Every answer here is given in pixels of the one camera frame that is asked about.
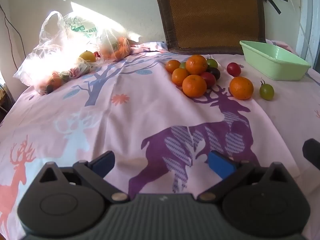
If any clear plastic bag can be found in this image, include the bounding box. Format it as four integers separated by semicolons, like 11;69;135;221
14;10;100;95

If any pink deer printed blanket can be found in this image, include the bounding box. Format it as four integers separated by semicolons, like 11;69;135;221
0;39;320;240

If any green printed plastic bag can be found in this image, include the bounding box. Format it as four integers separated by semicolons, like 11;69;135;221
62;12;143;62

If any thin dark wall cable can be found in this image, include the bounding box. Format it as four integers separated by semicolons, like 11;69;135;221
0;4;27;58

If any dark purple tomato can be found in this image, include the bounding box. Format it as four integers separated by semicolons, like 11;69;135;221
208;67;221;80

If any green plastic basket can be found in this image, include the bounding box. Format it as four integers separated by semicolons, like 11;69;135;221
239;40;312;81

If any white window frame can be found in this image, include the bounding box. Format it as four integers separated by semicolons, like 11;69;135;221
295;0;320;68

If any brown woven seat mat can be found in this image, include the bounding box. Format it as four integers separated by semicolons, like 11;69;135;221
152;0;267;55

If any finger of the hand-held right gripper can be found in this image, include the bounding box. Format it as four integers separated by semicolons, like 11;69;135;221
302;138;320;172

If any yellow tomato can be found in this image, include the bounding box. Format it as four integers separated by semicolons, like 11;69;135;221
79;51;96;63

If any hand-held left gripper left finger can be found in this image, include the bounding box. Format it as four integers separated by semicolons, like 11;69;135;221
37;151;130;203

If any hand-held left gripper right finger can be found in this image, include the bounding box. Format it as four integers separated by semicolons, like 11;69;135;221
197;151;294;203

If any small orange mandarin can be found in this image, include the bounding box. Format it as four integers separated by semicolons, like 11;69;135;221
165;59;181;74

